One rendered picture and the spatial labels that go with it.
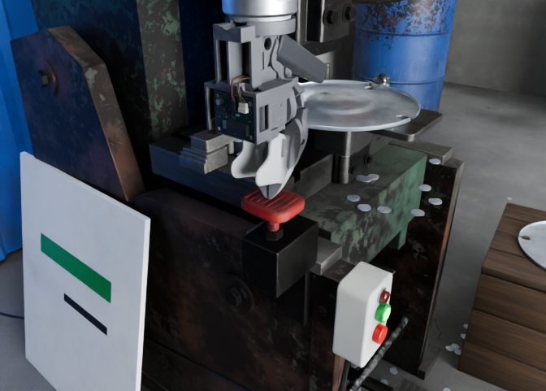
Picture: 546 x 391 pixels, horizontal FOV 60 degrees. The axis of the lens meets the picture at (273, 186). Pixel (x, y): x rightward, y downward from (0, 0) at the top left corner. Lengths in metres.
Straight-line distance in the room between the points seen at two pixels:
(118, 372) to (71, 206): 0.37
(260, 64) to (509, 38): 3.75
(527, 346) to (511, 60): 3.08
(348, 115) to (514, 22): 3.39
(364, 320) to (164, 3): 0.64
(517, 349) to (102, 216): 1.03
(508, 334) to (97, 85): 1.11
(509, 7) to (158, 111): 3.48
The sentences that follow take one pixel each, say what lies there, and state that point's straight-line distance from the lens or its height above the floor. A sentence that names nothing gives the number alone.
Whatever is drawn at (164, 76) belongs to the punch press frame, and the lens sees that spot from 0.96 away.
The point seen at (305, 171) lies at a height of 0.70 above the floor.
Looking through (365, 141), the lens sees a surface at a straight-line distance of 0.91.
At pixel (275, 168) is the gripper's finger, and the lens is 0.54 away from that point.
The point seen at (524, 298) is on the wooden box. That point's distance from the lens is 1.30.
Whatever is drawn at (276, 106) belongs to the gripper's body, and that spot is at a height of 0.89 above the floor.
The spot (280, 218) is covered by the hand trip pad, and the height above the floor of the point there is 0.75.
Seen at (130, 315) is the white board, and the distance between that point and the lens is 1.04.
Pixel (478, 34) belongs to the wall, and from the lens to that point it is 4.24.
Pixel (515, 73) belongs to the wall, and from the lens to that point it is 4.21.
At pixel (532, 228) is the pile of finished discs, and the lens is 1.48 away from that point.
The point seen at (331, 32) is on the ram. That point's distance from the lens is 0.86.
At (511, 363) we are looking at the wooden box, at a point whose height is 0.09.
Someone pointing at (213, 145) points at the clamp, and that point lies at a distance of 0.80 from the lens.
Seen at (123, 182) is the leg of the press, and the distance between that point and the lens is 0.98.
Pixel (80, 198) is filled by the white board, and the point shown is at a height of 0.56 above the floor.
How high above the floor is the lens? 1.04
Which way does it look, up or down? 27 degrees down
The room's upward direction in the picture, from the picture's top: straight up
